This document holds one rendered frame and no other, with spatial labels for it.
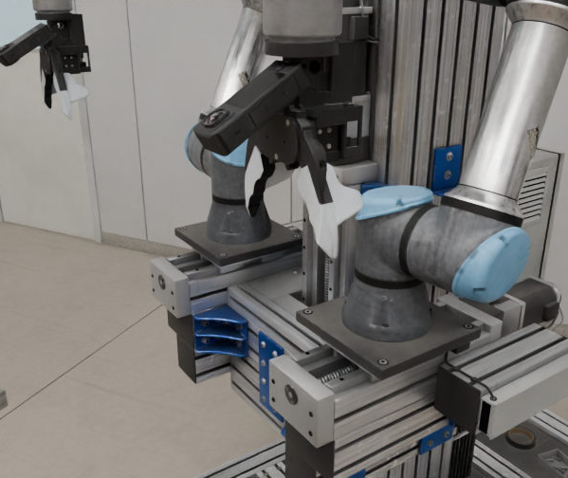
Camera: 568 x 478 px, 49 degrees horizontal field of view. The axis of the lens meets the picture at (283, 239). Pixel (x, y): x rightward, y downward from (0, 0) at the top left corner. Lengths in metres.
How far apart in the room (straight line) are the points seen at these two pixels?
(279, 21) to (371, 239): 0.47
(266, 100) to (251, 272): 0.88
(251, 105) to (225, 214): 0.82
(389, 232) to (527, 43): 0.32
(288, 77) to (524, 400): 0.74
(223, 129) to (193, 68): 2.99
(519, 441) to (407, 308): 1.29
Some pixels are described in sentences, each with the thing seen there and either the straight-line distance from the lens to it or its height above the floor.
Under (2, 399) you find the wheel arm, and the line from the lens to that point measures 1.14.
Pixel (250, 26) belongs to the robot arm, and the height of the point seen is 1.48.
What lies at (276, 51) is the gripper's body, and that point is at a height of 1.51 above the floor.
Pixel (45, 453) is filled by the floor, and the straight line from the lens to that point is 2.55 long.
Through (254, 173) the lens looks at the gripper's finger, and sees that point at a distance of 0.68.
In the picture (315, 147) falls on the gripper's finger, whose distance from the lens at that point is 0.59.
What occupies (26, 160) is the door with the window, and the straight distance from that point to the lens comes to 4.58.
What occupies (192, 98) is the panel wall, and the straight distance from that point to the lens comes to 3.59.
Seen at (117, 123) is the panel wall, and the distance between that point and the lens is 3.94.
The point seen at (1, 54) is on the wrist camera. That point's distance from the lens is 1.36.
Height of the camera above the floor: 1.56
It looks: 22 degrees down
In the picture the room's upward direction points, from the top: straight up
